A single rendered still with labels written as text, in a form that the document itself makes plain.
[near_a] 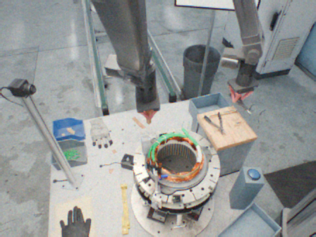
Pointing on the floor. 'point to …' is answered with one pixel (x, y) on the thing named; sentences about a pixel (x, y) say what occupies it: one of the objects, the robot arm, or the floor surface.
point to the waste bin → (190, 85)
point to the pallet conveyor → (113, 77)
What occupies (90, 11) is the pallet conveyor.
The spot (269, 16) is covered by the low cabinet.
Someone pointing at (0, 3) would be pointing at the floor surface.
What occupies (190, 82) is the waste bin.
